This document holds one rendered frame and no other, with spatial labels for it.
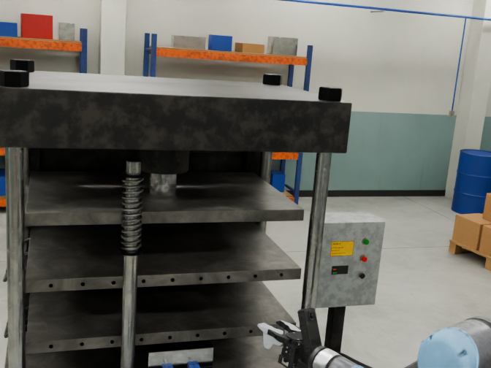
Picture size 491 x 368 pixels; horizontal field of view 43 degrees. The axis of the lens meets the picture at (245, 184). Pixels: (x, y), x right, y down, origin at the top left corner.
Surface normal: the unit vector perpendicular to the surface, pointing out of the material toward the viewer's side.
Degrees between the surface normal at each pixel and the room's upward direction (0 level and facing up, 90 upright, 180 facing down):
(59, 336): 0
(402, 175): 90
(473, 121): 90
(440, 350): 83
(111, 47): 90
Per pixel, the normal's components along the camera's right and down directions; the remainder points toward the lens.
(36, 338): 0.07, -0.97
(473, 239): -0.91, 0.03
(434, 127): 0.29, 0.24
